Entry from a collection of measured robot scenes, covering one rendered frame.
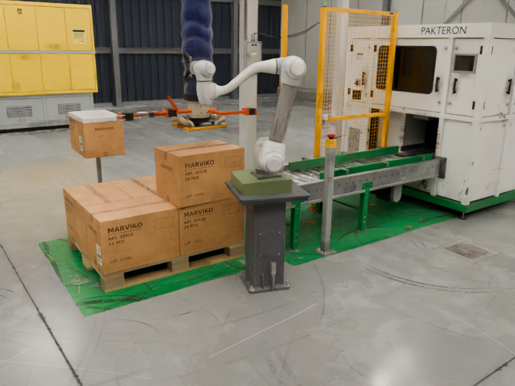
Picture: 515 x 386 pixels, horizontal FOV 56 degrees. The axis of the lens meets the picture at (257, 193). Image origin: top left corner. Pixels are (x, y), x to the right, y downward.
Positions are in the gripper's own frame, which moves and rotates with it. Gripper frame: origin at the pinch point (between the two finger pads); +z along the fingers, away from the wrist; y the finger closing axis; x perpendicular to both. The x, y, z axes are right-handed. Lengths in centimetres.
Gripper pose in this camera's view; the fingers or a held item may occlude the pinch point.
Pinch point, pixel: (180, 66)
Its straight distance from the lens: 356.2
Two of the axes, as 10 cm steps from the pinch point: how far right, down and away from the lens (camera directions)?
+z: -5.9, -2.4, 7.7
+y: -0.1, 9.6, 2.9
